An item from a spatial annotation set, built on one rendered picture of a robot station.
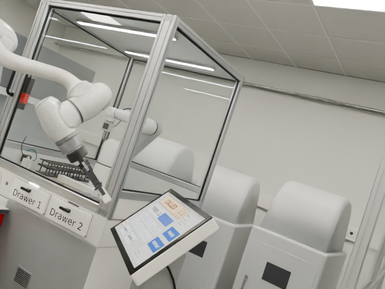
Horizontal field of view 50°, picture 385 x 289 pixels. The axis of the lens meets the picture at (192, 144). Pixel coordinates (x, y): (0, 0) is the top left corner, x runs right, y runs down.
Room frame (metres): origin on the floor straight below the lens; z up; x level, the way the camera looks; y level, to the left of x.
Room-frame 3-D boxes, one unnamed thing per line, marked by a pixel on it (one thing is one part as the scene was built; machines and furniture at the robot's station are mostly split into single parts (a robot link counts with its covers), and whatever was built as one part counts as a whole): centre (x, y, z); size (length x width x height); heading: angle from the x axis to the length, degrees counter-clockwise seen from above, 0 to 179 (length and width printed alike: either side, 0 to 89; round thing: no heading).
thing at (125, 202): (2.67, 0.48, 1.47); 1.02 x 0.95 x 1.04; 60
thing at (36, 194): (2.27, 0.76, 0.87); 0.29 x 0.02 x 0.11; 60
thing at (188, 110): (2.43, 0.06, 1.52); 0.87 x 0.01 x 0.86; 150
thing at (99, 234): (2.67, 0.48, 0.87); 1.02 x 0.95 x 0.14; 60
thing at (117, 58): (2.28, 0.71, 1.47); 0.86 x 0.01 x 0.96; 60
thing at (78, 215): (2.12, 0.48, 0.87); 0.29 x 0.02 x 0.11; 60
